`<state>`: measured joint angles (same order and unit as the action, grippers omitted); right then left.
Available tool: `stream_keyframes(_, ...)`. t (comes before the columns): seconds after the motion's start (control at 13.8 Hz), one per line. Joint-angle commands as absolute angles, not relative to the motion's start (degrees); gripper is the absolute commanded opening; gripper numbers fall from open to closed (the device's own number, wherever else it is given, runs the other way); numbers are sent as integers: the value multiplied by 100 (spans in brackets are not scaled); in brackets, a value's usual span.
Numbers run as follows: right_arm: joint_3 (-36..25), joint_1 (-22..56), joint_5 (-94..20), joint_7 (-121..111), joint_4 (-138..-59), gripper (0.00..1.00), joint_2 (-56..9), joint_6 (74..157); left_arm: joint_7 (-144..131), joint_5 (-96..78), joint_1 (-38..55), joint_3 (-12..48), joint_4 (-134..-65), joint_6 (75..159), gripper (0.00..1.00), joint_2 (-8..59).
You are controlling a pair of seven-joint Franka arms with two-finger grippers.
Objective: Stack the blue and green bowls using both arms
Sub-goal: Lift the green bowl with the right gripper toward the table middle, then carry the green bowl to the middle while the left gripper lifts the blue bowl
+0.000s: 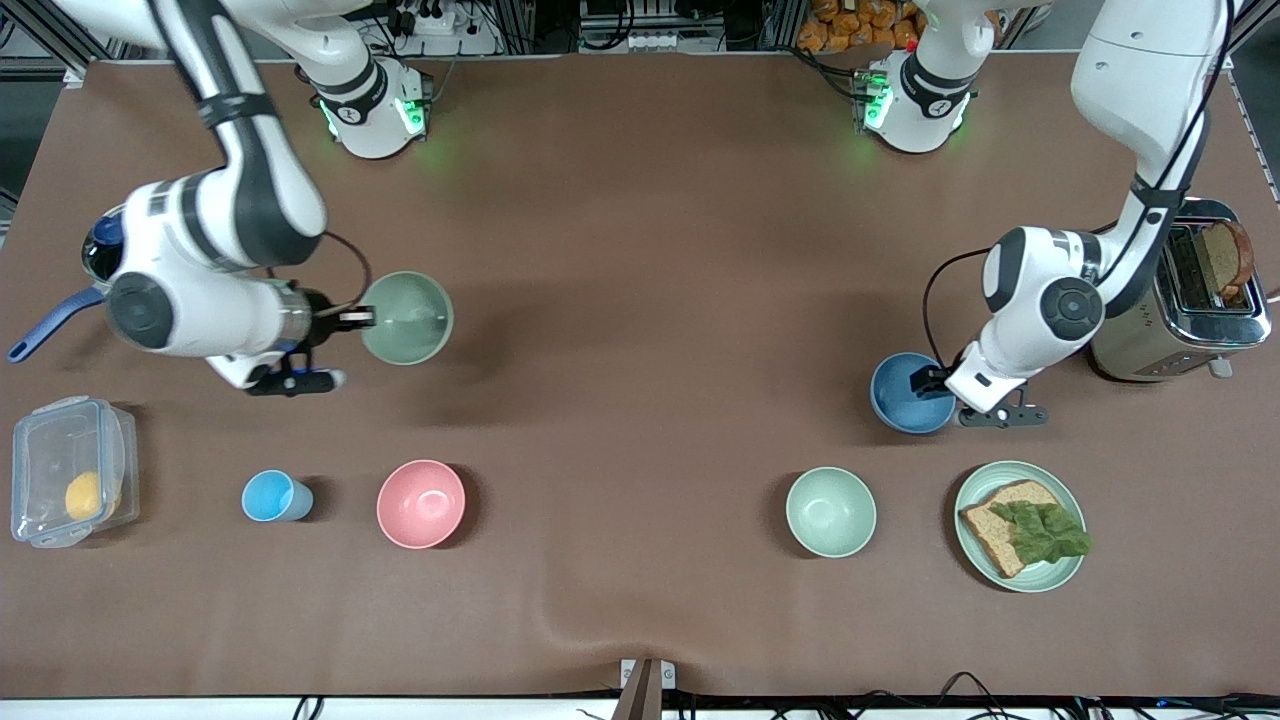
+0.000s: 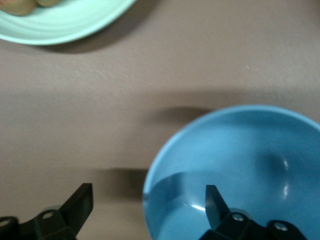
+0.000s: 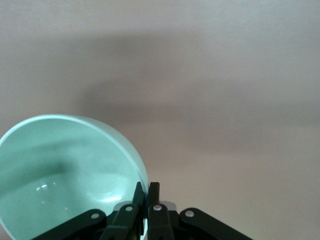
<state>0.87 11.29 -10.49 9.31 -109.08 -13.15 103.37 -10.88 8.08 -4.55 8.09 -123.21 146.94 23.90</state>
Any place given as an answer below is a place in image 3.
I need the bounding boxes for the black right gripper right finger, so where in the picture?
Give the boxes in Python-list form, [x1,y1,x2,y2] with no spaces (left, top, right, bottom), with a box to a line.
[147,181,253,240]

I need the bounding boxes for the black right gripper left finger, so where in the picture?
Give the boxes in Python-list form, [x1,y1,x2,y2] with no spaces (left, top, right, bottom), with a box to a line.
[31,181,146,240]

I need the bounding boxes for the pale green bowl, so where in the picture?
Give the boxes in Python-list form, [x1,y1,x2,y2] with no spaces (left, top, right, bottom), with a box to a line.
[0,114,150,240]

